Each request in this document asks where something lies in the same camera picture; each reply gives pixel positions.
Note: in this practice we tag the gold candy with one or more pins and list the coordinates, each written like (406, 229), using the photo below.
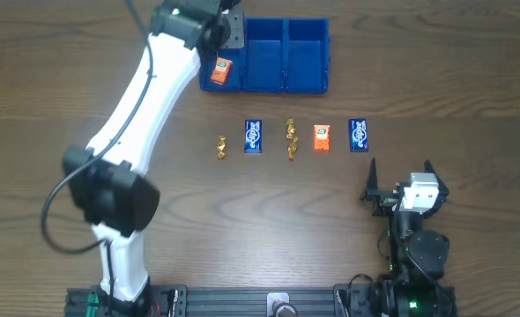
(221, 148)
(291, 127)
(292, 148)

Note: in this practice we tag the orange candy box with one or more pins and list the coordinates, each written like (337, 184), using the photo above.
(220, 72)
(321, 140)

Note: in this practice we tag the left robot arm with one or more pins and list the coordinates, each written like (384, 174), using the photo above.
(158, 101)

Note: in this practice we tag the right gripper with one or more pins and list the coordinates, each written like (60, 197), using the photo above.
(383, 204)

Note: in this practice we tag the blue tray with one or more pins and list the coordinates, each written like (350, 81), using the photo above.
(304, 66)

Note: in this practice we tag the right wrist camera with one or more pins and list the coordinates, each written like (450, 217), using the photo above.
(421, 191)

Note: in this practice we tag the mounting rail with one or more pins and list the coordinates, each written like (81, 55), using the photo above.
(242, 301)

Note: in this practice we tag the blue candy pack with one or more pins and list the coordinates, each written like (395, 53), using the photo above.
(358, 135)
(253, 136)

